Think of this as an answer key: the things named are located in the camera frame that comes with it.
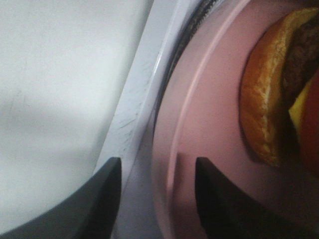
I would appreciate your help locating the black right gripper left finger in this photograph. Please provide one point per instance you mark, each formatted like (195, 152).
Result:
(89, 213)

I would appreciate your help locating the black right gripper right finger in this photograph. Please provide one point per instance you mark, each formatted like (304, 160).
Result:
(226, 212)

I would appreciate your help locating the pink plate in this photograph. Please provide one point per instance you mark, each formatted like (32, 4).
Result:
(199, 117)

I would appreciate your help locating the burger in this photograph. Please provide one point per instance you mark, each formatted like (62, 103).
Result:
(279, 95)

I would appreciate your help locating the white microwave oven body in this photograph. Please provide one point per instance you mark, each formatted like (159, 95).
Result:
(130, 133)

